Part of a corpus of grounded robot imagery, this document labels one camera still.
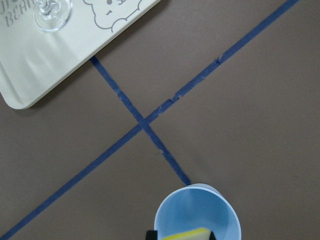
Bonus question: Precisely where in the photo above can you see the clear wine glass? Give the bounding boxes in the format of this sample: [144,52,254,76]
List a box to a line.
[33,0,73,33]

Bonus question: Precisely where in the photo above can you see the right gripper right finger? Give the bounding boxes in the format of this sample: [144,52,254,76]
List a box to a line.
[209,231,216,240]

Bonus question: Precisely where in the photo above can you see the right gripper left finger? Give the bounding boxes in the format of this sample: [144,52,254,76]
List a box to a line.
[145,230,158,240]

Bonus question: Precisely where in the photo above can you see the blue plastic cup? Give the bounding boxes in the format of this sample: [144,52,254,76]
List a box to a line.
[154,183,242,240]

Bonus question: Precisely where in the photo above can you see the cream bear serving tray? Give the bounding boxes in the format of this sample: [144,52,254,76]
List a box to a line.
[0,0,156,110]

